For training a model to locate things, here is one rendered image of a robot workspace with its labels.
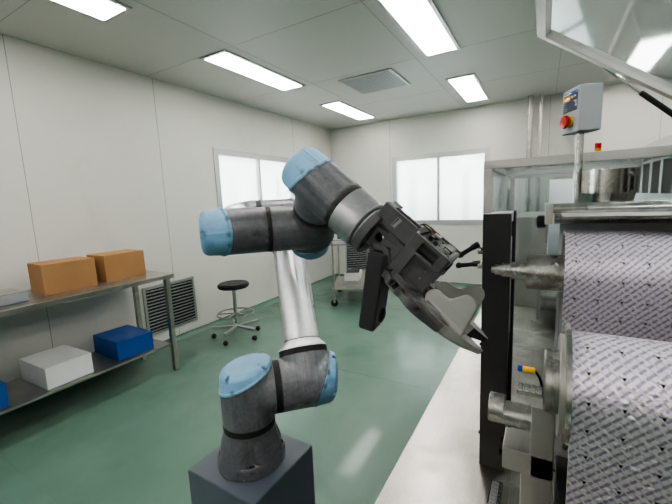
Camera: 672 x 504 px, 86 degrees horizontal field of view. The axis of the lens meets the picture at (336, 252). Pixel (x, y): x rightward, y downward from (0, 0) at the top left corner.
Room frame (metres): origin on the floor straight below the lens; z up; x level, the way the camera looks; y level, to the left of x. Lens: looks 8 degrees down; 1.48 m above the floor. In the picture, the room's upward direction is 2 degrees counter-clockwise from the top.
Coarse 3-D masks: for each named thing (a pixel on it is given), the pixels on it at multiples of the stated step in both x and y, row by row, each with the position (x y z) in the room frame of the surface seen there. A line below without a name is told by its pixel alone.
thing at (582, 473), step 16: (576, 464) 0.34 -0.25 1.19; (592, 464) 0.34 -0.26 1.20; (608, 464) 0.33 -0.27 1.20; (576, 480) 0.34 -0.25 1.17; (592, 480) 0.33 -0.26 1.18; (608, 480) 0.33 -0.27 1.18; (624, 480) 0.32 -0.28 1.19; (640, 480) 0.32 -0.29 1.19; (656, 480) 0.31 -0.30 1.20; (576, 496) 0.34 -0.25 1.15; (592, 496) 0.33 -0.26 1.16; (608, 496) 0.33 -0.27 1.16; (624, 496) 0.32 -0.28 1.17; (640, 496) 0.32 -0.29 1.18; (656, 496) 0.31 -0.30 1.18
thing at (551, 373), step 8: (544, 352) 0.42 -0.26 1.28; (552, 352) 0.41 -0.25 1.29; (544, 360) 0.40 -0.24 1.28; (552, 360) 0.39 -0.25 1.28; (544, 368) 0.39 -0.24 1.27; (552, 368) 0.39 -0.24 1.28; (544, 376) 0.39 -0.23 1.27; (552, 376) 0.38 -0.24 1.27; (544, 384) 0.38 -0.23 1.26; (552, 384) 0.38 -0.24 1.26; (544, 392) 0.38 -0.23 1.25; (552, 392) 0.38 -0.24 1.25; (544, 400) 0.38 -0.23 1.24; (552, 400) 0.38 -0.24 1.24; (544, 408) 0.39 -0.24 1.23; (552, 408) 0.38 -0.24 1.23
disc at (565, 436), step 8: (568, 328) 0.39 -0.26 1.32; (568, 336) 0.38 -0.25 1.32; (568, 344) 0.37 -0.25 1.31; (568, 352) 0.36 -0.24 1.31; (568, 360) 0.36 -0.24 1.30; (568, 368) 0.35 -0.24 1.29; (568, 376) 0.35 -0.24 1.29; (568, 384) 0.34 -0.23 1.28; (568, 392) 0.34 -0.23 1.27; (568, 400) 0.34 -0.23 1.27; (568, 408) 0.34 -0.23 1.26; (568, 416) 0.34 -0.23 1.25; (568, 424) 0.34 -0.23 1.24; (568, 432) 0.34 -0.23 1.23; (560, 440) 0.39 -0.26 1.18; (568, 440) 0.34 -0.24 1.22
